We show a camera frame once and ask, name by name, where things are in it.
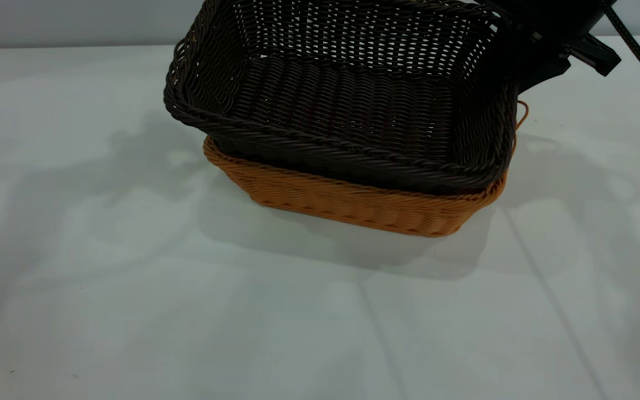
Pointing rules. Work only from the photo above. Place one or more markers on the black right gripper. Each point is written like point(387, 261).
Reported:
point(553, 19)

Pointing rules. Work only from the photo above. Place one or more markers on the dark brown wicker basket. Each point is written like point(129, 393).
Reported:
point(342, 105)

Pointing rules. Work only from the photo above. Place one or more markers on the orange wicker basket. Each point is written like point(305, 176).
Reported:
point(353, 205)

